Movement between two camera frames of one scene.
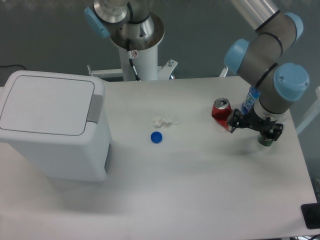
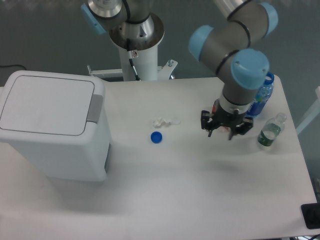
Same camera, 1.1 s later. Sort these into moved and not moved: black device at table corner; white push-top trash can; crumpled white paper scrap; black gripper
Moved: black gripper
Not moved: crumpled white paper scrap; black device at table corner; white push-top trash can
